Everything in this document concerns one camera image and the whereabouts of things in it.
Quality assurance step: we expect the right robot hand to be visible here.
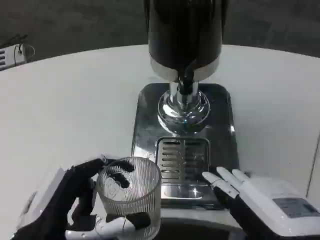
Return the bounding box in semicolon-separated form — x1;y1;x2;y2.
201;166;320;240

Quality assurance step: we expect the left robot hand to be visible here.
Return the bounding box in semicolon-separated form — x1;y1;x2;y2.
13;154;152;240

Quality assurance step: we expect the clear ribbed glass cup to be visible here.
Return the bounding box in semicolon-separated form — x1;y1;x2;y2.
95;156;162;232

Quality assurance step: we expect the steel drip tray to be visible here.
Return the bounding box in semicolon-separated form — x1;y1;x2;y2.
130;82;240;210

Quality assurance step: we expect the white box with vents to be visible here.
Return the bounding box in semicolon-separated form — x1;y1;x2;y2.
0;44;28;72

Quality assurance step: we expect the black drink dispenser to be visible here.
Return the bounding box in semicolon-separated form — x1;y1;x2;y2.
143;0;227;135

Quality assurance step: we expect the thin black cable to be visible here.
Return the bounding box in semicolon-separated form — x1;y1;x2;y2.
13;43;36;64

